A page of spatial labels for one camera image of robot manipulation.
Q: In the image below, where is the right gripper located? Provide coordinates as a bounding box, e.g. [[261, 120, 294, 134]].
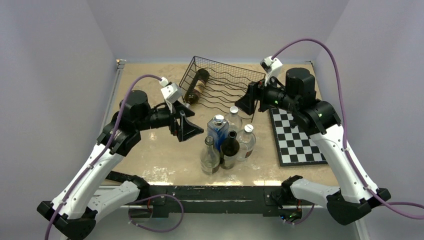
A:
[[235, 71, 300, 115]]

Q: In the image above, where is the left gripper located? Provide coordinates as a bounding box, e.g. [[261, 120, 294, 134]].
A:
[[135, 98, 204, 141]]

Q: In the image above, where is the olive green wine bottle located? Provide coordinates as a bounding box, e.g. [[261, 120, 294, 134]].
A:
[[183, 68, 210, 108]]

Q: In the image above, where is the blue square glass bottle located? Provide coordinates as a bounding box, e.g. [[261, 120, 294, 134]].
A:
[[207, 114, 229, 152]]

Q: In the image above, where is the black wire wine rack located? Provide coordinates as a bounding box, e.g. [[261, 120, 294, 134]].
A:
[[179, 56, 265, 125]]

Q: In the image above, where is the clear glass bottle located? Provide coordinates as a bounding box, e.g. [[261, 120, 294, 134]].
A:
[[200, 136, 220, 175]]

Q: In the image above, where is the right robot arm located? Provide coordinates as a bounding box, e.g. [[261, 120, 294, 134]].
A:
[[235, 67, 391, 226]]

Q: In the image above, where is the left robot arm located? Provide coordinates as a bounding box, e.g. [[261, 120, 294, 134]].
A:
[[37, 90, 204, 240]]

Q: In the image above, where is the clear bottle silver cap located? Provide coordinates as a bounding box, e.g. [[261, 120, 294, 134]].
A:
[[224, 106, 243, 133]]

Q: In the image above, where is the clear bottle white cap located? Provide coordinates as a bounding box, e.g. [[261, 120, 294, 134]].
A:
[[236, 124, 256, 162]]

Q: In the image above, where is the dark brown glass bottle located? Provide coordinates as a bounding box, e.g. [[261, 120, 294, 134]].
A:
[[220, 130, 240, 170]]

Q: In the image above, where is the black chess piece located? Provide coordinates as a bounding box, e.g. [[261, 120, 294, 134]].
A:
[[289, 120, 297, 129]]

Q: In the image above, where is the black white chessboard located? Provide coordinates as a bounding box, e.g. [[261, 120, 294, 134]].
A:
[[269, 108, 327, 167]]

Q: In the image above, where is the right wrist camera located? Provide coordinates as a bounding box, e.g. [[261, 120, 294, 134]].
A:
[[260, 56, 283, 87]]

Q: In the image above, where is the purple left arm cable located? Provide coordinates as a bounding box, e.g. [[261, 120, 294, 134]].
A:
[[43, 74, 165, 240]]

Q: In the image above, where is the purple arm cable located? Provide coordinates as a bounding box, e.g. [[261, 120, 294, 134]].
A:
[[270, 38, 424, 221], [43, 74, 165, 240]]

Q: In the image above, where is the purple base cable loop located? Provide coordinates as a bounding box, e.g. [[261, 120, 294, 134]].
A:
[[128, 192, 185, 233]]

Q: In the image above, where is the black mounting base plate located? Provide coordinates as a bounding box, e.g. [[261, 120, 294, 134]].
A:
[[115, 184, 314, 220]]

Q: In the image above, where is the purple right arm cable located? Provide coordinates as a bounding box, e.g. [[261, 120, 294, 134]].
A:
[[270, 38, 424, 221]]

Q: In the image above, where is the aluminium table frame rail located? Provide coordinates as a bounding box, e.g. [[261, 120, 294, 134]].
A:
[[59, 59, 370, 240]]

